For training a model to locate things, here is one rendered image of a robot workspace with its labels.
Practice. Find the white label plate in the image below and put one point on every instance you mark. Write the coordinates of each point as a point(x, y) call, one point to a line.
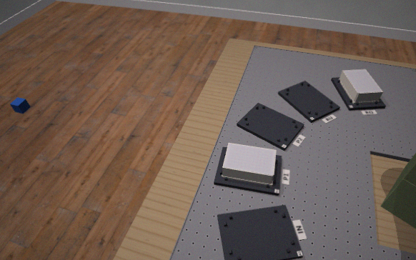
point(299, 229)
point(285, 177)
point(369, 112)
point(299, 140)
point(329, 118)

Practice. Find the white rectangular block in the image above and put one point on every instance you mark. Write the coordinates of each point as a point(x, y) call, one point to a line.
point(249, 163)

